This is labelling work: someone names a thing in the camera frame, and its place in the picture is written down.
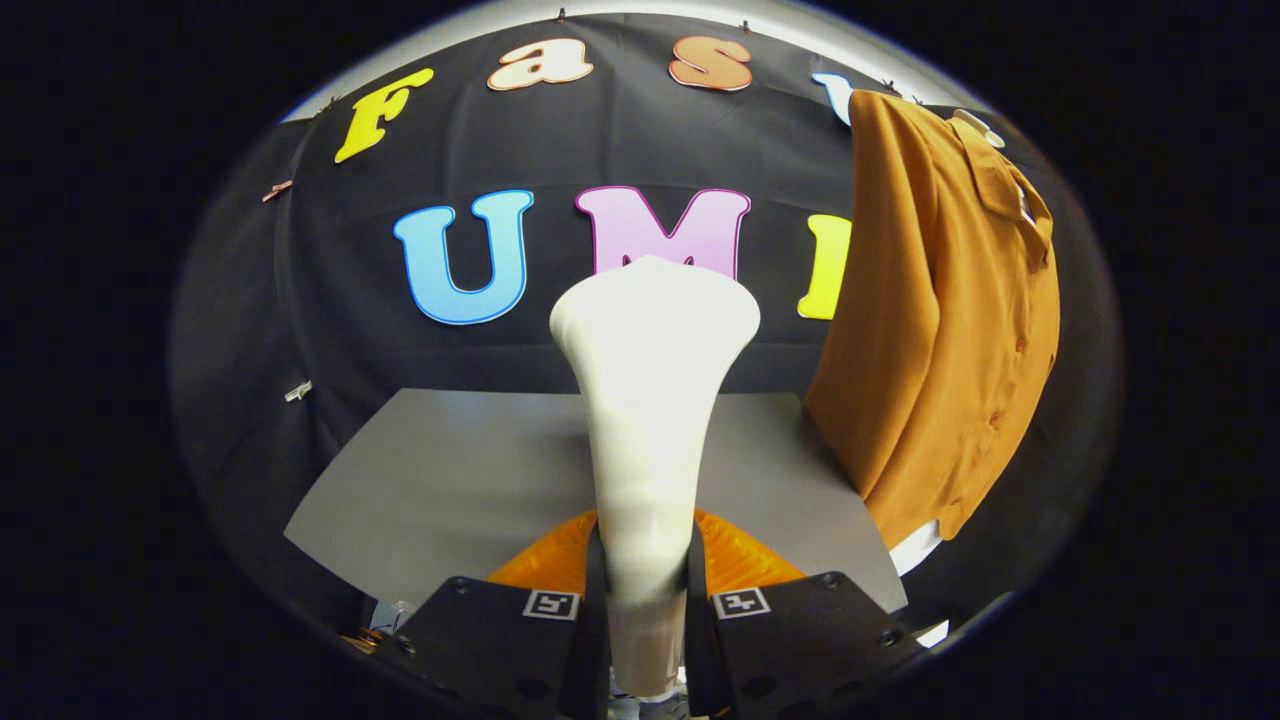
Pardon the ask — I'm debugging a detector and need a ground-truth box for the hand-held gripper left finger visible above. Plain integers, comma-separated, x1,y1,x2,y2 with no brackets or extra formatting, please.
375,510,611,720

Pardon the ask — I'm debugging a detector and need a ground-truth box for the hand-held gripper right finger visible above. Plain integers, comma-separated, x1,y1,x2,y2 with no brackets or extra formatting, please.
685,508,926,720

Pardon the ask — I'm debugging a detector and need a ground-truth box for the white garment steamer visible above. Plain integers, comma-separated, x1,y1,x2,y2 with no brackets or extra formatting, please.
549,255,761,699

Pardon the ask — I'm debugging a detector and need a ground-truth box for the orange button shirt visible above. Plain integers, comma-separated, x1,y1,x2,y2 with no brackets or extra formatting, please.
805,90,1061,549

